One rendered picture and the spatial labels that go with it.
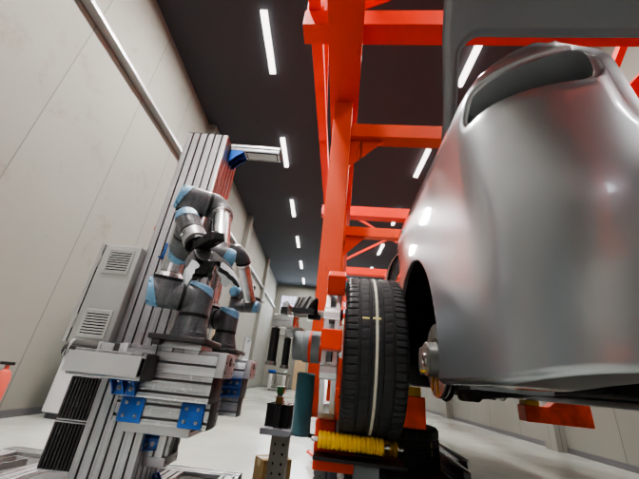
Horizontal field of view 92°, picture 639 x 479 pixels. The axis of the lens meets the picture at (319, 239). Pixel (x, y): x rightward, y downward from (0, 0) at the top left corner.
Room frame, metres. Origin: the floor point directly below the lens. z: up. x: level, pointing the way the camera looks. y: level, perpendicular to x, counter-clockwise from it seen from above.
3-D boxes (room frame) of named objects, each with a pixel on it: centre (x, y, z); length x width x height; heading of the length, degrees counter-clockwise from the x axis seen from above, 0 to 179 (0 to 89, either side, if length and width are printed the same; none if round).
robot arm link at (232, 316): (1.86, 0.49, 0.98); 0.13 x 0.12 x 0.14; 73
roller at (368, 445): (1.36, -0.20, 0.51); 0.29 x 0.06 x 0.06; 84
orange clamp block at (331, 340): (1.18, -0.08, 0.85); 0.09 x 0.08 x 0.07; 174
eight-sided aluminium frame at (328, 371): (1.49, -0.11, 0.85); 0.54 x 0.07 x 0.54; 174
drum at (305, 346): (1.50, -0.04, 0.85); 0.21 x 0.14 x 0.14; 84
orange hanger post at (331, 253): (2.06, -0.10, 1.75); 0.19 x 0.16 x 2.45; 174
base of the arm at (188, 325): (1.36, 0.50, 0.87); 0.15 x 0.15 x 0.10
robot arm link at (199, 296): (1.36, 0.51, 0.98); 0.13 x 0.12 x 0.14; 117
